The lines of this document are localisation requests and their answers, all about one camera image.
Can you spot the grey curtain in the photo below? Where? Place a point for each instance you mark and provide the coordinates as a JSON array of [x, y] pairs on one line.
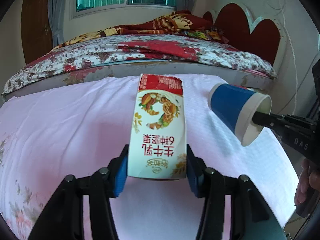
[[56, 10]]

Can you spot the pink table cloth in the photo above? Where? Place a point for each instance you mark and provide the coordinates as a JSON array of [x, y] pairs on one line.
[[78, 129]]

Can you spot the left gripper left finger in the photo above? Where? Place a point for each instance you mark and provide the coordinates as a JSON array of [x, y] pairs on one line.
[[119, 172]]

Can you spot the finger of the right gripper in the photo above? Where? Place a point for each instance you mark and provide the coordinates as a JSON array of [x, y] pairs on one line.
[[271, 121]]

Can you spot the floral bed mattress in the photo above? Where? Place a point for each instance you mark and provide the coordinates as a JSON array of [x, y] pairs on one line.
[[118, 48]]

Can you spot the right hand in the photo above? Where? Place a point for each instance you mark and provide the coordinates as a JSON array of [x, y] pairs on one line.
[[306, 180]]

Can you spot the red patterned blanket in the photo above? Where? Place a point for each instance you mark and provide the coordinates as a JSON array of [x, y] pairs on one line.
[[181, 23]]

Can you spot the blue white paper cup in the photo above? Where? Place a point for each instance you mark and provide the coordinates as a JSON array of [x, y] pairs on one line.
[[235, 107]]

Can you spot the red white milk carton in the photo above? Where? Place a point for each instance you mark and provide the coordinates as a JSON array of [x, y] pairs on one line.
[[158, 148]]

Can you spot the red heart headboard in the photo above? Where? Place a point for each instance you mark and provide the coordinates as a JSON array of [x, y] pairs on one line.
[[263, 36]]

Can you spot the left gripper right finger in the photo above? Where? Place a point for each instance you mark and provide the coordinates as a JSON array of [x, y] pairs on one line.
[[195, 173]]

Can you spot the brown wooden door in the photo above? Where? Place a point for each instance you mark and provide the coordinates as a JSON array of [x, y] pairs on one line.
[[36, 33]]

